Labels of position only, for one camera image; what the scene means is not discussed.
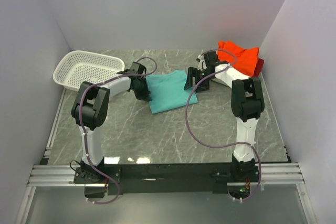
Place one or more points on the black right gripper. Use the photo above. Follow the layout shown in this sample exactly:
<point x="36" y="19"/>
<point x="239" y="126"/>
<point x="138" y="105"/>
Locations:
<point x="192" y="72"/>

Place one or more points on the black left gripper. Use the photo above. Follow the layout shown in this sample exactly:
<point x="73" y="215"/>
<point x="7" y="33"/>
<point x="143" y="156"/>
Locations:
<point x="145" y="95"/>

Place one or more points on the teal t-shirt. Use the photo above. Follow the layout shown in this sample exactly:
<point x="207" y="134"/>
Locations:
<point x="167" y="91"/>

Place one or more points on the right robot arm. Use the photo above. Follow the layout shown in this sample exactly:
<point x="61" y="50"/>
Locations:
<point x="247" y="105"/>

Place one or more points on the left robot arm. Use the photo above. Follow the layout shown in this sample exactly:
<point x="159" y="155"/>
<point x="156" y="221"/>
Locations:
<point x="90" y="111"/>

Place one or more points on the folded white t-shirt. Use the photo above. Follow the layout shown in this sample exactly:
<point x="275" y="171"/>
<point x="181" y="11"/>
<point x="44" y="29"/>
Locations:
<point x="220" y="81"/>

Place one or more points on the folded orange t-shirt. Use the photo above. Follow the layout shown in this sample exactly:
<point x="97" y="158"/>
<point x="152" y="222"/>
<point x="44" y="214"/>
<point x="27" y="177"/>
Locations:
<point x="246" y="58"/>

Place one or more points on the folded dark red t-shirt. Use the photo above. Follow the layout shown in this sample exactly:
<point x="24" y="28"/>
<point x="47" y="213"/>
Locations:
<point x="258" y="67"/>

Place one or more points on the white perforated plastic basket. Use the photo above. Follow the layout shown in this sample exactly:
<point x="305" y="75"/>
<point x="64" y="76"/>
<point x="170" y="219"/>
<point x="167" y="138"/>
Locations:
<point x="79" y="66"/>

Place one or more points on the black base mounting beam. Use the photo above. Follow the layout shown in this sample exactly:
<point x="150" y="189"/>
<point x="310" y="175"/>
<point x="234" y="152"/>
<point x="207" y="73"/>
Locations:
<point x="163" y="178"/>

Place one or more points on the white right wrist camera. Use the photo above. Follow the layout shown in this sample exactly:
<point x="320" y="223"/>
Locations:
<point x="201" y="63"/>

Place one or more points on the aluminium extrusion rail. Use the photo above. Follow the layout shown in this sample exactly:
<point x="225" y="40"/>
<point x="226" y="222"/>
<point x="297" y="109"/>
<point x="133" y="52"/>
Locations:
<point x="62" y="175"/>

